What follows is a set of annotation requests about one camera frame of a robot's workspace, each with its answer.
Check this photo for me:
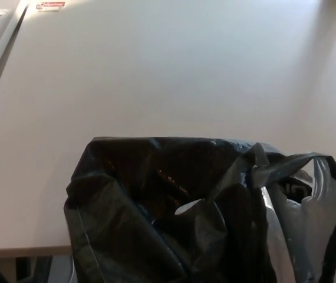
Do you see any black grey plastic bag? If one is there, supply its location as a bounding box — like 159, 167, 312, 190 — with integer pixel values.
63, 136, 336, 283

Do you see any red white logo sticker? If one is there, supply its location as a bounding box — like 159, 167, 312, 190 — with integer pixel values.
36, 1, 66, 13

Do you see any dark metal table leg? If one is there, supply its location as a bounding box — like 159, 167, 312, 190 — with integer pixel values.
15, 255, 54, 283

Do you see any white cable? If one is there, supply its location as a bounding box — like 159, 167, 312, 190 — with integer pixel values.
68, 259, 77, 283

